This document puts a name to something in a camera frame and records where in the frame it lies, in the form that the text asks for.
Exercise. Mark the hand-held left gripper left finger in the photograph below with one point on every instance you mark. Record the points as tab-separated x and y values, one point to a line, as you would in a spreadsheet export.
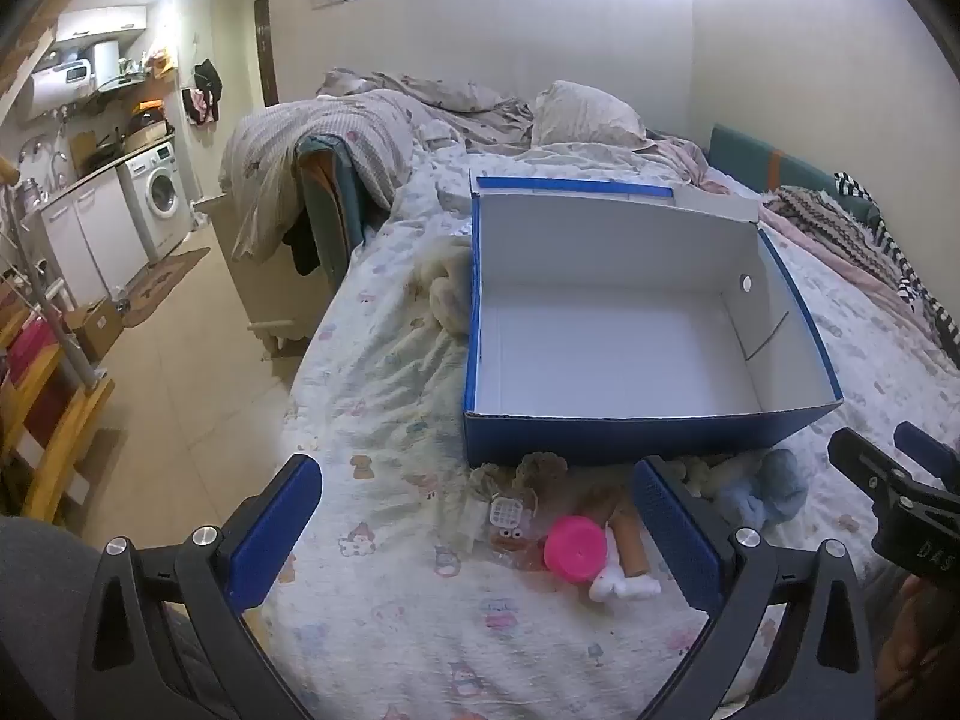
274	532

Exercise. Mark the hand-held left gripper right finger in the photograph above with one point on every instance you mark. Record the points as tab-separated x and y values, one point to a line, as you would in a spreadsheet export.
675	540

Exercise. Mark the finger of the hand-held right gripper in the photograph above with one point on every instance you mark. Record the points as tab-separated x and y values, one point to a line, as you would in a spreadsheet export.
870	469
926	450

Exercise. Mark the white sock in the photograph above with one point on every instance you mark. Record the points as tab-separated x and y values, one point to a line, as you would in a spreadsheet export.
626	587

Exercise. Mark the light blue plush toy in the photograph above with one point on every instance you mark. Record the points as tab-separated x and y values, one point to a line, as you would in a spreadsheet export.
772	495

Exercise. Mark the pink rubber duck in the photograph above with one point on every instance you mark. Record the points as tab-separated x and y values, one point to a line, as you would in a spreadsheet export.
574	549

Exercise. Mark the cream lace scrunchie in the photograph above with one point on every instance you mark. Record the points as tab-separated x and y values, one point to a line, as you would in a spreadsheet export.
541	471

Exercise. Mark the grey beige ruffled scrunchie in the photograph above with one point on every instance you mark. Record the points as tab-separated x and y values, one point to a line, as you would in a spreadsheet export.
491	481

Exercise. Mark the blue cardboard shoe box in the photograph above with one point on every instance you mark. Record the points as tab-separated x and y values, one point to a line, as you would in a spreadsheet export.
600	345

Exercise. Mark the doll with white socks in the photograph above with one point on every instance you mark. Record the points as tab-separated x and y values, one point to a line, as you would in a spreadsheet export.
631	547

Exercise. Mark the cream fluffy toy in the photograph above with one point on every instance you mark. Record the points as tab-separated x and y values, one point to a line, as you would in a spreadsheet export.
712	476

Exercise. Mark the small brown toy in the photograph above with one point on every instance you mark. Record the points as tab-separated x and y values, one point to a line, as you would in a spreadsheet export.
516	546

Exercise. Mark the white plastic grid piece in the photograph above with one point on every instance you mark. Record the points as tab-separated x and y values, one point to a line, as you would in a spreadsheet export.
505	516

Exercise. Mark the black white striped garment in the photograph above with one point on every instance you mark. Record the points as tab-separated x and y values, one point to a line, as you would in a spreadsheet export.
904	262

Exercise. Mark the pink blanket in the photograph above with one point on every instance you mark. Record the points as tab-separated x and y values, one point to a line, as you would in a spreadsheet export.
825	255

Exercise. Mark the yellow wooden rack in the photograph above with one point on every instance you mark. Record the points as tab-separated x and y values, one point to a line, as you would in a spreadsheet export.
67	420

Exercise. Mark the person's grey trouser leg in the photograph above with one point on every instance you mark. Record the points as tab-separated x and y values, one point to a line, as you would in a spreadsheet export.
37	577

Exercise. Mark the knitted patterned blanket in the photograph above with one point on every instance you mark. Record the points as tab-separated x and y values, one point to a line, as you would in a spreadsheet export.
825	214

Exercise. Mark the cardboard box with flaps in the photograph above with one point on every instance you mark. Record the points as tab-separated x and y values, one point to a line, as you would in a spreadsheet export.
97	326

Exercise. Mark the brown floor mat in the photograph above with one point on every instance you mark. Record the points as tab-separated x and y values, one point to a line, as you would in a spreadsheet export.
161	285

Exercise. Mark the black hanging cloth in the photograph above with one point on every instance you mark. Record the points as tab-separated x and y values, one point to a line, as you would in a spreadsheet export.
304	240

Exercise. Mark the cream plush teddy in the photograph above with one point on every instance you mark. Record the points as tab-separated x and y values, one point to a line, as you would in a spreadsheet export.
446	285

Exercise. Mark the red cloth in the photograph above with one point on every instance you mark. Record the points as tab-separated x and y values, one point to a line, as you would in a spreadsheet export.
34	341

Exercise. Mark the metal pole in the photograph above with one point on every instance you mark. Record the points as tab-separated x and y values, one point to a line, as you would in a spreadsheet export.
45	292

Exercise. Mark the green padded headboard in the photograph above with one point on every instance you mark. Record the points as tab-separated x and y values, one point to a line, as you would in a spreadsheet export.
750	154

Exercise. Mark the teal bed footboard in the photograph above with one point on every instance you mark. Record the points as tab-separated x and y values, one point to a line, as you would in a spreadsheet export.
337	195

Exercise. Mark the white kitchen base cabinet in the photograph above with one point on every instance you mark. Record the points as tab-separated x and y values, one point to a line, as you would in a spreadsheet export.
90	232

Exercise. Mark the white washing machine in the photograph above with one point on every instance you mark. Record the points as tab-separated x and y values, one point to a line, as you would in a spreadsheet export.
157	195

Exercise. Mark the crumpled floral quilt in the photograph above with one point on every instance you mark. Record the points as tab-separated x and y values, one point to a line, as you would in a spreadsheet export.
315	135

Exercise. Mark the brown countertop cardboard box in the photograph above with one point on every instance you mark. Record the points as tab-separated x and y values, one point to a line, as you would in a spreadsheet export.
146	136

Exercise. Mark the floral pillow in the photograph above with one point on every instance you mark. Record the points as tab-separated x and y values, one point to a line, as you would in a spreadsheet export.
585	116

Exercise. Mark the dark hanging clothes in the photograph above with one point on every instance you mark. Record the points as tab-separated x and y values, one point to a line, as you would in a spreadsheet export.
204	90

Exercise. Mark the dark wooden door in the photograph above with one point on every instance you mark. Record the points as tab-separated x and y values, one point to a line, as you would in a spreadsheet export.
267	52

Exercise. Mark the white water heater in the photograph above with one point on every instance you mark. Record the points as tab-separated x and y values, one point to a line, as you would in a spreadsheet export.
52	90

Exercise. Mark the white bed frame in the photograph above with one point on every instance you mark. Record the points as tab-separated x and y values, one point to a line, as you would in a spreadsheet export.
262	285

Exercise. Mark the white wall cabinet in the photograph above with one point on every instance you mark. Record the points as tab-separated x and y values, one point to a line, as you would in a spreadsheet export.
101	22

